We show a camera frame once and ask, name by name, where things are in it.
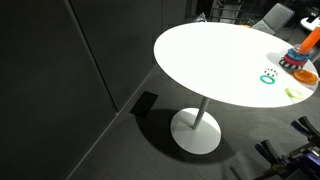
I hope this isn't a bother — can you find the large black white striped ring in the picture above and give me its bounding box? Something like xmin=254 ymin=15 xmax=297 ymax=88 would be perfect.
xmin=278 ymin=56 xmax=305 ymax=74

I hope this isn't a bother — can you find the white table pedestal base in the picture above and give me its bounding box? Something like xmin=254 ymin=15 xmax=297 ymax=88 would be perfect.
xmin=169 ymin=96 xmax=222 ymax=156

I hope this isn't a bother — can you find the blue ring with dark dots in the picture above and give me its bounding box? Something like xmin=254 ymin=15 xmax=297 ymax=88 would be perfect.
xmin=286 ymin=47 xmax=315 ymax=62

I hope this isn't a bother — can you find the dark green thin ring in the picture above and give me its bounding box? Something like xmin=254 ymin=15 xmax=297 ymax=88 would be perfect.
xmin=259 ymin=74 xmax=277 ymax=85

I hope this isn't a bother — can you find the black floor plate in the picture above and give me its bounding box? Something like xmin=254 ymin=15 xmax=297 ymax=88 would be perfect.
xmin=129 ymin=90 xmax=160 ymax=119

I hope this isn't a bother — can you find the red ring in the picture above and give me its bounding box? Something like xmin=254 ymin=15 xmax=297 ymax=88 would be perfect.
xmin=282 ymin=53 xmax=309 ymax=67

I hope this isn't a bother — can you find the grey office chair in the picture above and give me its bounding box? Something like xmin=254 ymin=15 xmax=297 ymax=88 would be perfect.
xmin=251 ymin=2 xmax=296 ymax=36

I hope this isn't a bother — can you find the small black white thin ring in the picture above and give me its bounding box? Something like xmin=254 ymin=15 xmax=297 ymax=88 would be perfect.
xmin=262 ymin=67 xmax=279 ymax=78

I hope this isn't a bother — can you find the orange bumpy ring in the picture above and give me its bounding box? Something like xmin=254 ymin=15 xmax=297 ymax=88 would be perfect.
xmin=292 ymin=68 xmax=319 ymax=85

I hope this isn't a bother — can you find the small white round table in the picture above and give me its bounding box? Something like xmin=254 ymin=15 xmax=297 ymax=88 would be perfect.
xmin=299 ymin=14 xmax=320 ymax=33

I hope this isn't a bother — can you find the lime green ridged ring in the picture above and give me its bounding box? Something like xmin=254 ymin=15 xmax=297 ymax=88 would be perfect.
xmin=284 ymin=87 xmax=305 ymax=101

